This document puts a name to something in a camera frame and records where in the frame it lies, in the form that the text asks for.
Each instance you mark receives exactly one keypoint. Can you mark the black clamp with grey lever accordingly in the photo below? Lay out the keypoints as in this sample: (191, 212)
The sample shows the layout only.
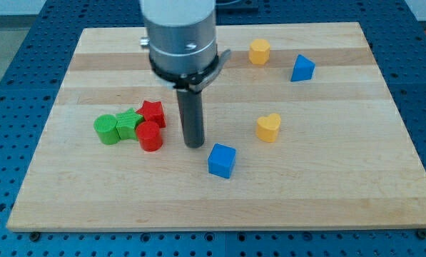
(191, 82)

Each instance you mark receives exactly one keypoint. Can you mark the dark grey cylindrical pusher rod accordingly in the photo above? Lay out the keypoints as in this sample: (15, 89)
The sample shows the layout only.
(191, 114)

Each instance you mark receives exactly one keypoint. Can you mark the blue cube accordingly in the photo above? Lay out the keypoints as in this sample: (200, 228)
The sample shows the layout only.
(221, 161)

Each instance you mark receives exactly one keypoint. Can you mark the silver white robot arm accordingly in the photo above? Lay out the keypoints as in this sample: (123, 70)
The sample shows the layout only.
(183, 53)

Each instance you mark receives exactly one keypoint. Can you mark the yellow hexagon block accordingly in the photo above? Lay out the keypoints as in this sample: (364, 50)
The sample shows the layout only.
(259, 51)

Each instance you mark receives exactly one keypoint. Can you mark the red star block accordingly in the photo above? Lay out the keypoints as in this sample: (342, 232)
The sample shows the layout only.
(153, 111)

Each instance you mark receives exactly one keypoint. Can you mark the red cylinder block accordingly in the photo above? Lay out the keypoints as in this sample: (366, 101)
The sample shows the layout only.
(149, 136)

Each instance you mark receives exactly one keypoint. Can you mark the green star block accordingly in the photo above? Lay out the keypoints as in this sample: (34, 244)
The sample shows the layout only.
(127, 123)

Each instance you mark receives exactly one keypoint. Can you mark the yellow heart block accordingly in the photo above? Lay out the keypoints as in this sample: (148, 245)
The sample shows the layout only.
(268, 127)

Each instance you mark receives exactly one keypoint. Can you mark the green cylinder block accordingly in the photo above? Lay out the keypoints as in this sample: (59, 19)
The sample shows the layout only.
(105, 128)

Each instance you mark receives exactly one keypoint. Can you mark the blue triangle block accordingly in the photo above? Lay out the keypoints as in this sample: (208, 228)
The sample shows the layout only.
(303, 69)

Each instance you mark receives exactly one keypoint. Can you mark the wooden board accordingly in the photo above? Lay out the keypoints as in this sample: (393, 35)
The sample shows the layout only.
(343, 158)

